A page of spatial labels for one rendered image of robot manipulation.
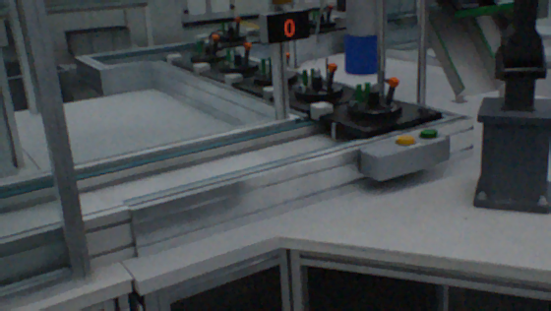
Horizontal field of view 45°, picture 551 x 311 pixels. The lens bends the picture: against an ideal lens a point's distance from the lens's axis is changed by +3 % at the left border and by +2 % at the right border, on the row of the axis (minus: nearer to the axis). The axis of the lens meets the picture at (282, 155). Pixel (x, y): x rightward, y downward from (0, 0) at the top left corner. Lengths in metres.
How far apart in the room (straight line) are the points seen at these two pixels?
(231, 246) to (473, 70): 0.89
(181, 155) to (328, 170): 0.35
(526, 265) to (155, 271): 0.65
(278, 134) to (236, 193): 0.37
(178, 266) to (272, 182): 0.28
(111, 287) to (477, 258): 0.65
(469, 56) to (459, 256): 0.78
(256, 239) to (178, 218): 0.16
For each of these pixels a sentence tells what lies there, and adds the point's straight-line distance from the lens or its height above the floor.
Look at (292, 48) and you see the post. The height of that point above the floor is 0.94.
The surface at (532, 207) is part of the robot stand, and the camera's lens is 1.44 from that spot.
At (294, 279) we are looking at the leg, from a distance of 1.37.
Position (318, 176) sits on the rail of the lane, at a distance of 1.43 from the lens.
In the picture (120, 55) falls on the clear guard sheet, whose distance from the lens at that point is 1.52.
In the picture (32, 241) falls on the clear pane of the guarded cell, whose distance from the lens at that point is 1.19.
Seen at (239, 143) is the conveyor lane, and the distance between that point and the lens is 1.62.
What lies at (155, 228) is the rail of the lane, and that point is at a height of 0.91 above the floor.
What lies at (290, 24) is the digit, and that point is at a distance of 1.64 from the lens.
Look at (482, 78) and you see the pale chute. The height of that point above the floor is 1.02.
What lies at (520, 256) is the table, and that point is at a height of 0.86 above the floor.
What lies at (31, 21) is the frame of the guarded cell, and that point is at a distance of 1.10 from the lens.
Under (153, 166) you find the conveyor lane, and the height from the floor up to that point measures 0.93.
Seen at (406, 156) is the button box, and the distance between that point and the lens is 1.48.
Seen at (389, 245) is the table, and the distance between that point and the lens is 1.27.
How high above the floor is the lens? 1.44
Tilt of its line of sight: 19 degrees down
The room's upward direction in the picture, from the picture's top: 3 degrees counter-clockwise
